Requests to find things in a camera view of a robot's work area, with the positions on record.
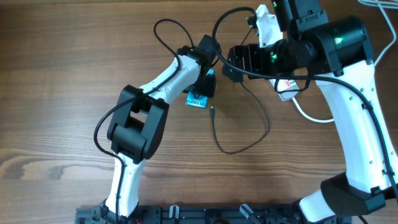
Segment cyan Galaxy smartphone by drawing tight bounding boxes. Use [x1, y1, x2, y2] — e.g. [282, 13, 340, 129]
[185, 69, 215, 109]

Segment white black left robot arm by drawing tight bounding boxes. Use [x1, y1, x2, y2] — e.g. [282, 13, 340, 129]
[102, 35, 216, 223]

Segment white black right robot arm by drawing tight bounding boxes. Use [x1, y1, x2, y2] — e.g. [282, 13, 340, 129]
[223, 1, 397, 223]

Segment white power strip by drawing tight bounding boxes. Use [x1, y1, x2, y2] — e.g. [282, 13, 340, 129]
[277, 80, 299, 101]

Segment black USB charger cable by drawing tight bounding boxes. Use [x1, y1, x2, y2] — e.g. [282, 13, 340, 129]
[210, 26, 271, 155]

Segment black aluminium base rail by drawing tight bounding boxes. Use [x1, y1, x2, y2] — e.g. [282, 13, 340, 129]
[75, 204, 352, 224]

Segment white power strip cord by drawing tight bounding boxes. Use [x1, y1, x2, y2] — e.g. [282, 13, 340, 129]
[292, 0, 398, 123]

